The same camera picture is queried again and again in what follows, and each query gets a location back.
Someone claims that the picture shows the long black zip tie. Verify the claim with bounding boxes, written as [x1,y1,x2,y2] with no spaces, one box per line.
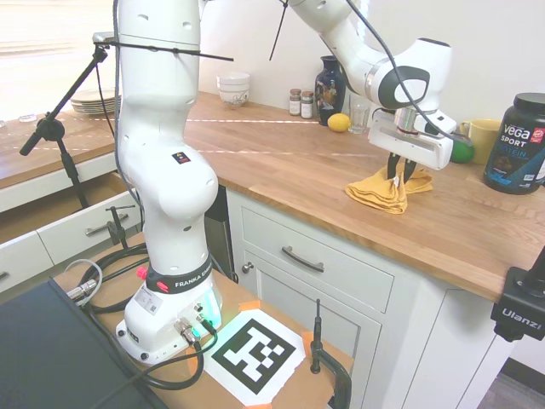
[111,40,235,62]

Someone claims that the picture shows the clear drinking glass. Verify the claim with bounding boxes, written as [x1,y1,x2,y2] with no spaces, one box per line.
[348,94,371,135]

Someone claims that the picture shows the short black zip tie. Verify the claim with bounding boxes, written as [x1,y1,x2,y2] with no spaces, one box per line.
[268,0,291,61]

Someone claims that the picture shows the black Ulanzi camera mount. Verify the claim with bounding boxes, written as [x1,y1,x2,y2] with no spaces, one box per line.
[489,255,545,343]

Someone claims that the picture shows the yellow lemon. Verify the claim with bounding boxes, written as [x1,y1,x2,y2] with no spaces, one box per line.
[326,112,352,134]

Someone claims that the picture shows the large black screw clamp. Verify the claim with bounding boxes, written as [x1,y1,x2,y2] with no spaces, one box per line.
[309,297,353,409]

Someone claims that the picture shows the yellow mug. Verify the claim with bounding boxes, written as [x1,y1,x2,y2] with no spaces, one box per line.
[458,118,506,165]

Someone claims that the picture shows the stacked white dinner plates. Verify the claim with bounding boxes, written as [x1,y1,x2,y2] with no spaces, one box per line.
[69,87,123,116]

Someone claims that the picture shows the black Vega protein tub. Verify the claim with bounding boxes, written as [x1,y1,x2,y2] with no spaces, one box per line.
[482,92,545,196]

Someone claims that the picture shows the thick black base cable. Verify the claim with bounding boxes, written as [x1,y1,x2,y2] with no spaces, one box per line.
[83,247,151,317]

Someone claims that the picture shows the short metal drawer handle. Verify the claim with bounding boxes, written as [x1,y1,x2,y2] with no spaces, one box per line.
[84,212,129,238]

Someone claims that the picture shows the black boom stand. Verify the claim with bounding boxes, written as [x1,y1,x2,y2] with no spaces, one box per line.
[19,42,112,210]

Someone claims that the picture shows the long metal drawer handle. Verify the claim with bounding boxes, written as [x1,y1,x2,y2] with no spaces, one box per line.
[281,245,326,274]

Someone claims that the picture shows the black white fiducial marker sheet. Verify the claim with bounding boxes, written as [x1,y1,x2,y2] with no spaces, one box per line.
[203,308,308,406]

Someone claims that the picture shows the black controller box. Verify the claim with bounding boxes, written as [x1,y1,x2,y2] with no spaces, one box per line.
[0,277,172,409]

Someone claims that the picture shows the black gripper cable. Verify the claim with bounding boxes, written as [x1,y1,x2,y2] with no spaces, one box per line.
[345,0,453,138]

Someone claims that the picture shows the yellow cloth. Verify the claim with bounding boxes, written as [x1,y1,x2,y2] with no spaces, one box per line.
[345,165,435,216]

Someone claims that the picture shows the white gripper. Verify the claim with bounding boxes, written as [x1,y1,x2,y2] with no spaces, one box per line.
[367,110,454,184]

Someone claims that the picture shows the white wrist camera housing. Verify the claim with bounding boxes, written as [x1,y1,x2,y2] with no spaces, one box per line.
[414,111,458,140]

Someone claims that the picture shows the small black screw clamp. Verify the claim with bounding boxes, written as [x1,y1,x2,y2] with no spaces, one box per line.
[105,205,131,251]

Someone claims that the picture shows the thin black looped cable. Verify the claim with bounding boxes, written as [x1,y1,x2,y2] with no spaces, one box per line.
[80,317,221,409]

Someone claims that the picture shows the grey cable with metal connector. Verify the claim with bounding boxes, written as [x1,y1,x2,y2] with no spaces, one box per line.
[62,258,104,307]

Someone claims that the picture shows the dark blue vase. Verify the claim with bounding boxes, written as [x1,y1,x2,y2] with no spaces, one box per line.
[314,55,344,126]

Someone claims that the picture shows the white kitchen cabinet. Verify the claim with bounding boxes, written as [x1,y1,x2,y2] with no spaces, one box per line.
[0,157,516,409]

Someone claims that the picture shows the brown robot mounting board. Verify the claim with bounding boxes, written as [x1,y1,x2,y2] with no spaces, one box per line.
[53,229,355,409]

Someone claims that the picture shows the green lime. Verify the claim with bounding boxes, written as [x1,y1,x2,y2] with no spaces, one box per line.
[450,133,475,164]

